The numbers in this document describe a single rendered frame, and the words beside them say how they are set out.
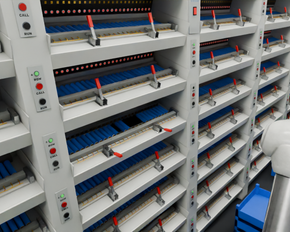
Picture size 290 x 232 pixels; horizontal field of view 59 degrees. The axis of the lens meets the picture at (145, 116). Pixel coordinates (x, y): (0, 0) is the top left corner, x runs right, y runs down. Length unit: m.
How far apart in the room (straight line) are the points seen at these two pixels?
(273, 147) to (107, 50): 0.60
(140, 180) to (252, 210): 0.95
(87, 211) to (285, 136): 0.72
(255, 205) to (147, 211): 0.88
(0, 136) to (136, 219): 0.73
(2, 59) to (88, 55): 0.24
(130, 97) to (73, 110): 0.22
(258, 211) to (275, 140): 1.06
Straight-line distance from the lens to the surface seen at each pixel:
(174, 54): 1.19
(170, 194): 1.37
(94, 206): 1.04
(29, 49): 0.73
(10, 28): 0.72
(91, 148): 0.94
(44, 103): 0.75
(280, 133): 0.87
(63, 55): 0.77
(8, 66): 0.72
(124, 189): 1.09
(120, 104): 0.91
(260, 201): 1.96
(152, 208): 1.29
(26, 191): 0.86
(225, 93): 1.60
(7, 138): 0.75
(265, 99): 2.21
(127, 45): 0.90
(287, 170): 0.86
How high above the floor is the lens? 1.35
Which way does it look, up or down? 21 degrees down
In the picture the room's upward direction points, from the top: 4 degrees counter-clockwise
